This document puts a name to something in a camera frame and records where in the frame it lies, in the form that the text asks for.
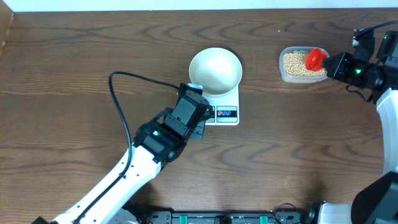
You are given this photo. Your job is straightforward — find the red plastic measuring scoop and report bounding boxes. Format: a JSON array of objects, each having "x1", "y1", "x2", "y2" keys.
[{"x1": 305, "y1": 48, "x2": 327, "y2": 72}]

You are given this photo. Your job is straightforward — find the white digital kitchen scale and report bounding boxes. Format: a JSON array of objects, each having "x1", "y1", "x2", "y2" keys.
[{"x1": 203, "y1": 86, "x2": 239, "y2": 126}]

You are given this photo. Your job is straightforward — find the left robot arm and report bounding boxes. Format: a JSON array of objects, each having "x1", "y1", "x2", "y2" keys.
[{"x1": 53, "y1": 90, "x2": 212, "y2": 223}]

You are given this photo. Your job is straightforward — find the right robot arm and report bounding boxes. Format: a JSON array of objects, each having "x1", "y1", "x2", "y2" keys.
[{"x1": 317, "y1": 28, "x2": 397, "y2": 224}]

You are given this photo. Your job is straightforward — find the white ceramic bowl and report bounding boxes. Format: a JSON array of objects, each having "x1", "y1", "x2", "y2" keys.
[{"x1": 188, "y1": 47, "x2": 243, "y2": 96}]

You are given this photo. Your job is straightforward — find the clear plastic container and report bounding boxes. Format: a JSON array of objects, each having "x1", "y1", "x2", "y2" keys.
[{"x1": 279, "y1": 47, "x2": 327, "y2": 84}]

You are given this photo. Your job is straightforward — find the soybeans in container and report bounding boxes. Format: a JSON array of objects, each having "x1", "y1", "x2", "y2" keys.
[{"x1": 282, "y1": 53, "x2": 326, "y2": 77}]

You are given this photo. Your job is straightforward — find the cardboard panel at left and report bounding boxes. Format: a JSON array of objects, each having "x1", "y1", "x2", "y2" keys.
[{"x1": 0, "y1": 0, "x2": 14, "y2": 57}]

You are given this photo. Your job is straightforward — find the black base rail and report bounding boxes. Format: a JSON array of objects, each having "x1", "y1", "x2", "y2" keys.
[{"x1": 116, "y1": 210, "x2": 317, "y2": 224}]

